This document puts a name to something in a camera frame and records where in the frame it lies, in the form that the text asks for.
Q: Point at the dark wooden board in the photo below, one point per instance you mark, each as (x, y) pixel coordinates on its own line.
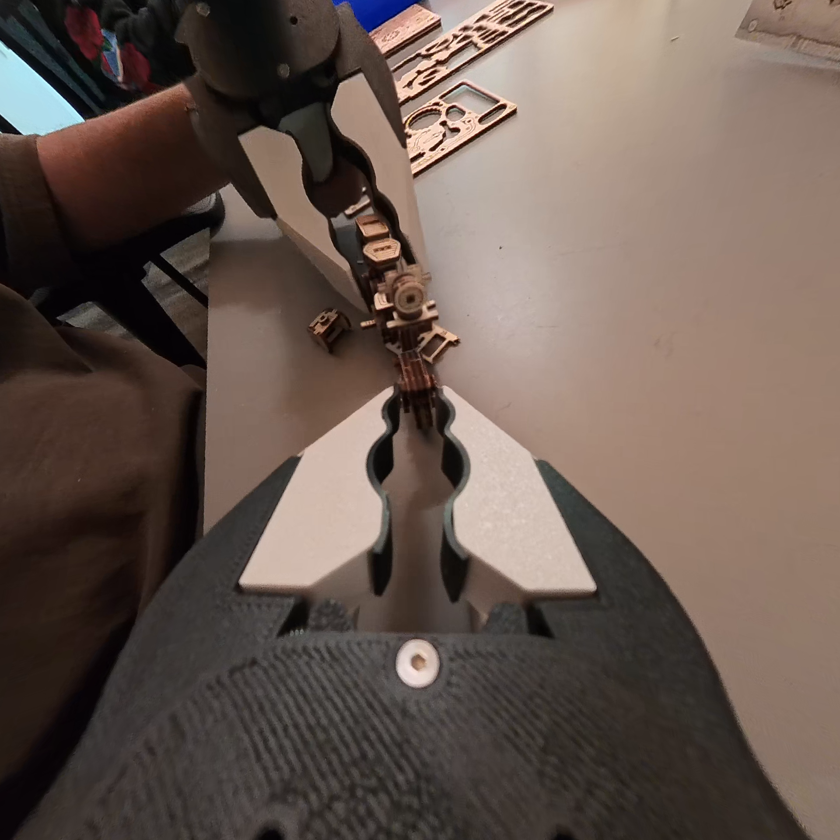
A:
(407, 33)

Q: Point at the blue storage bin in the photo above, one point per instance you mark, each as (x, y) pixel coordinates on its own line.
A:
(367, 12)

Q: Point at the person's brown clothing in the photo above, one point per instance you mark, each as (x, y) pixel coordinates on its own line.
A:
(85, 492)

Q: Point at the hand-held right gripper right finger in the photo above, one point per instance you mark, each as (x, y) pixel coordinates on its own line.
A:
(518, 518)

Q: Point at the flat slotted wooden part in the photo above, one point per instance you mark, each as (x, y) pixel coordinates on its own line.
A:
(359, 208)

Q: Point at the wooden punch-out sheet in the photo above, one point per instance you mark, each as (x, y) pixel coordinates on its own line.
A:
(469, 130)
(453, 59)

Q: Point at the wooden model wheel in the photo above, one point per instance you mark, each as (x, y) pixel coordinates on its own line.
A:
(415, 394)

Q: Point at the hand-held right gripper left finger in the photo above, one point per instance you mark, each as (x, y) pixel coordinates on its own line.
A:
(315, 518)

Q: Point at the grey desk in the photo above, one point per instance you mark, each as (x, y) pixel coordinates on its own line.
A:
(656, 328)

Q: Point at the small wooden block assembly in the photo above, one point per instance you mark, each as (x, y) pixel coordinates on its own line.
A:
(329, 331)

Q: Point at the illustrated instruction booklet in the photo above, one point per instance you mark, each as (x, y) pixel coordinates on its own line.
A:
(800, 26)

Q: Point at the person's left forearm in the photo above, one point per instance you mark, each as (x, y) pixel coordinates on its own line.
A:
(111, 177)

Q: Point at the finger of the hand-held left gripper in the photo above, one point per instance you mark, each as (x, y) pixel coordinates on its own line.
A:
(387, 151)
(282, 184)

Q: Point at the wooden motorcycle model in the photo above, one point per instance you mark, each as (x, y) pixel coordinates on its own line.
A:
(407, 298)

